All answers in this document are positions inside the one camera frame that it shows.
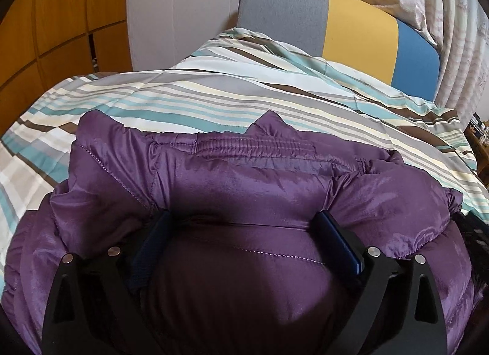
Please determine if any purple quilted down jacket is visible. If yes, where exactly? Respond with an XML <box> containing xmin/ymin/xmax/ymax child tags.
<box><xmin>1</xmin><ymin>110</ymin><xmax>488</xmax><ymax>354</ymax></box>

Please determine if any wooden desk with clutter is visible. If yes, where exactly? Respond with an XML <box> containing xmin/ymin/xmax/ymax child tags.
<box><xmin>464</xmin><ymin>113</ymin><xmax>488</xmax><ymax>188</ymax></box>

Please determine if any pink patterned curtain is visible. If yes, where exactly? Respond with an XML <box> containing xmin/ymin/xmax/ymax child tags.
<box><xmin>362</xmin><ymin>0</ymin><xmax>488</xmax><ymax>126</ymax></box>

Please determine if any grey yellow blue headboard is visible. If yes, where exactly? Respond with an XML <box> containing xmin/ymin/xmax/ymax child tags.
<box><xmin>237</xmin><ymin>0</ymin><xmax>440</xmax><ymax>101</ymax></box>

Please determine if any striped bed duvet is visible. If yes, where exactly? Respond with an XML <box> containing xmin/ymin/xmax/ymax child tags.
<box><xmin>0</xmin><ymin>26</ymin><xmax>489</xmax><ymax>295</ymax></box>

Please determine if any orange wooden wardrobe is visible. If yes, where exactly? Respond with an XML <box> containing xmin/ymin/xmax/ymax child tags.
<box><xmin>1</xmin><ymin>0</ymin><xmax>133</xmax><ymax>132</ymax></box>

